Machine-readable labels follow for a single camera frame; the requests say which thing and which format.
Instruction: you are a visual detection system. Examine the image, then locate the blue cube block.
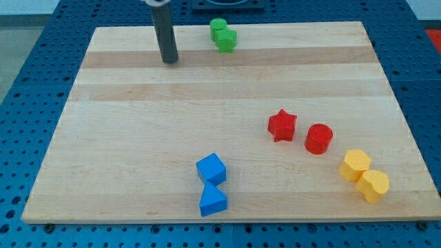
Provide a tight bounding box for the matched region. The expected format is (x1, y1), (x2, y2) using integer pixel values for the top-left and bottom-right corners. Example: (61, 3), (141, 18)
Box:
(196, 153), (227, 186)

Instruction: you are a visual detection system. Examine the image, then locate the blue triangle block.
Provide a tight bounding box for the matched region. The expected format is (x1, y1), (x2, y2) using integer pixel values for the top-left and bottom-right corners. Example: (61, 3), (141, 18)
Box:
(199, 181), (227, 216)

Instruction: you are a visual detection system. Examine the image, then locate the light wooden board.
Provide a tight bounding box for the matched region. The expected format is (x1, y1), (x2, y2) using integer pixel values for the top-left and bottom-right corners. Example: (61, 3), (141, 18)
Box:
(22, 21), (440, 224)

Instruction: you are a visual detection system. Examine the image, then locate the yellow hexagon block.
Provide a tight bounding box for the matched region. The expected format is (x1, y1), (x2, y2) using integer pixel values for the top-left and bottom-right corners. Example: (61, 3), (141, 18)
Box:
(339, 149), (371, 181)

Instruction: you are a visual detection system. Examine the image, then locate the yellow heart block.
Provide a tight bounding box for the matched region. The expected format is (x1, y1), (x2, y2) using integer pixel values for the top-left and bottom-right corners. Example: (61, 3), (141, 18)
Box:
(356, 169), (390, 204)

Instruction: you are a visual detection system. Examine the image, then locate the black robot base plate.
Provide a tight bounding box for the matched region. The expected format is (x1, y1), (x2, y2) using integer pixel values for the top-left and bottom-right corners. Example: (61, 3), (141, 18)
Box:
(190, 0), (265, 11)

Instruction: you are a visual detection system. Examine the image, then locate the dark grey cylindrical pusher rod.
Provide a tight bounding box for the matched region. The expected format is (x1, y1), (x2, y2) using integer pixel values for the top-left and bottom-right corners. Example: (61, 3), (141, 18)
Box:
(149, 2), (178, 64)

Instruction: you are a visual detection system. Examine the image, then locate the green star block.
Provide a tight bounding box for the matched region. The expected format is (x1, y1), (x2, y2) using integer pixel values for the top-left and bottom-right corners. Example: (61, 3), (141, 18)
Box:
(215, 28), (237, 53)

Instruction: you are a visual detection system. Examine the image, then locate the red cylinder block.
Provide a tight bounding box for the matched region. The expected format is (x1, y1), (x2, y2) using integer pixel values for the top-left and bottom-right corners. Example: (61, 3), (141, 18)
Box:
(305, 123), (334, 154)

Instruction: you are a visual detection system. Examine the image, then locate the green circle block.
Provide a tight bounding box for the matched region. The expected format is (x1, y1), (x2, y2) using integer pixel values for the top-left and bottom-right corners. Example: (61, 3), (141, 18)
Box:
(209, 18), (227, 41)

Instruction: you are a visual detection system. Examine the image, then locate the red star block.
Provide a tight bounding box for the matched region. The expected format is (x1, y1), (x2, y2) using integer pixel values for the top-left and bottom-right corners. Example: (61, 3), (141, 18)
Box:
(267, 109), (298, 142)

